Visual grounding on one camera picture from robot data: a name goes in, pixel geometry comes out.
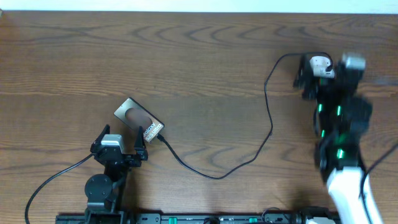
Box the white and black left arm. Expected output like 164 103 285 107
84 125 148 224

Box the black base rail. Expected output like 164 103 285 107
55 207 342 224

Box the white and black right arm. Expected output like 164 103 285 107
294 54 383 223

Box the black USB charging cable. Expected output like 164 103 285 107
156 51 334 180

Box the white USB wall charger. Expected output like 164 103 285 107
310 56 335 78

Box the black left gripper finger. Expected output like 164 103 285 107
90 124 110 152
134 126 148 156

